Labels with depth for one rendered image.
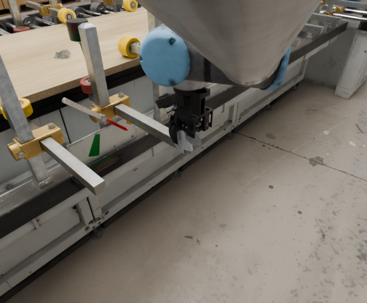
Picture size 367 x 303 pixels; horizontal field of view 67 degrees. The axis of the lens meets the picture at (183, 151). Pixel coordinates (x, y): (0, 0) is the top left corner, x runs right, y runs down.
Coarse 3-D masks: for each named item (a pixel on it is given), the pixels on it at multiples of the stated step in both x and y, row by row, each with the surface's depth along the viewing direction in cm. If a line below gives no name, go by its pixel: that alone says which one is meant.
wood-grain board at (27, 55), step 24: (96, 24) 156; (120, 24) 156; (144, 24) 156; (0, 48) 124; (24, 48) 124; (48, 48) 124; (72, 48) 124; (24, 72) 102; (48, 72) 102; (72, 72) 102; (24, 96) 87; (48, 96) 93
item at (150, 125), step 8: (88, 96) 99; (120, 104) 91; (120, 112) 89; (128, 112) 87; (136, 112) 87; (128, 120) 88; (136, 120) 85; (144, 120) 83; (152, 120) 83; (144, 128) 84; (152, 128) 81; (160, 128) 80; (160, 136) 80; (168, 136) 77
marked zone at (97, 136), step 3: (96, 135) 90; (99, 135) 91; (96, 138) 90; (99, 138) 91; (93, 141) 90; (96, 141) 91; (99, 141) 92; (93, 144) 91; (96, 144) 91; (99, 144) 92; (93, 147) 91; (96, 147) 92; (99, 147) 93; (90, 150) 91; (93, 150) 92; (96, 150) 93; (90, 153) 91; (93, 153) 92; (96, 153) 93; (90, 156) 92
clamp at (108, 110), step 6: (114, 96) 94; (126, 96) 94; (114, 102) 90; (120, 102) 92; (126, 102) 94; (90, 108) 87; (96, 108) 87; (102, 108) 87; (108, 108) 89; (108, 114) 90; (114, 114) 92; (96, 120) 88
